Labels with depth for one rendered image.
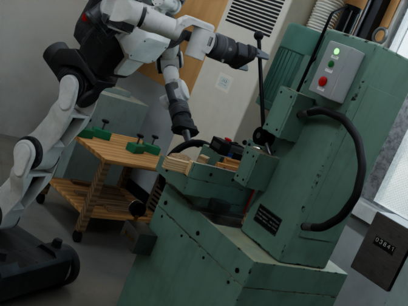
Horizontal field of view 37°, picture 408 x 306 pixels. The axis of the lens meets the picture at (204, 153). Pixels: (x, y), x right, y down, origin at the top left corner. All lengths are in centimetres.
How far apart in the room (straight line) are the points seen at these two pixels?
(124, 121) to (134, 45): 215
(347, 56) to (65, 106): 119
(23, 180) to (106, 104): 177
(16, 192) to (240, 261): 118
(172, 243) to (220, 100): 177
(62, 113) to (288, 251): 111
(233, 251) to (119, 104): 260
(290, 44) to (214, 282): 83
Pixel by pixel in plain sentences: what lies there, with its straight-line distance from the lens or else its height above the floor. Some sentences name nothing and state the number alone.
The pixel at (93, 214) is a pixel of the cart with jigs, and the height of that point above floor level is 18.
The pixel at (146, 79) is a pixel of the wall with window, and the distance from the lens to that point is 493.
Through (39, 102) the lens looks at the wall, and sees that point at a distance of 517.
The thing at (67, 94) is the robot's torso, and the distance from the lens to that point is 252.
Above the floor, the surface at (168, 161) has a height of 93.
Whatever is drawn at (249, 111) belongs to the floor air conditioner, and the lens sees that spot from 367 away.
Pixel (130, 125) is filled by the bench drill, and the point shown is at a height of 53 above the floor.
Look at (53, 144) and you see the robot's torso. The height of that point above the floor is 70.
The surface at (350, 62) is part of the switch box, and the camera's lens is 184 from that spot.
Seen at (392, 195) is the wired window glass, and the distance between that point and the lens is 342.
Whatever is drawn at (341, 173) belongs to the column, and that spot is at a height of 113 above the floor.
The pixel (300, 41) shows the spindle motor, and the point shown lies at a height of 145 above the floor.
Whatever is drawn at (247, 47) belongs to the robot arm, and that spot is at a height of 137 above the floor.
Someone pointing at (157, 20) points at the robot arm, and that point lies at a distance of 196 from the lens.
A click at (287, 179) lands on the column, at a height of 104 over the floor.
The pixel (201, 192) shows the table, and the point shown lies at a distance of 210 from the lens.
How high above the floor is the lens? 137
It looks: 10 degrees down
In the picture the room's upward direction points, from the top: 23 degrees clockwise
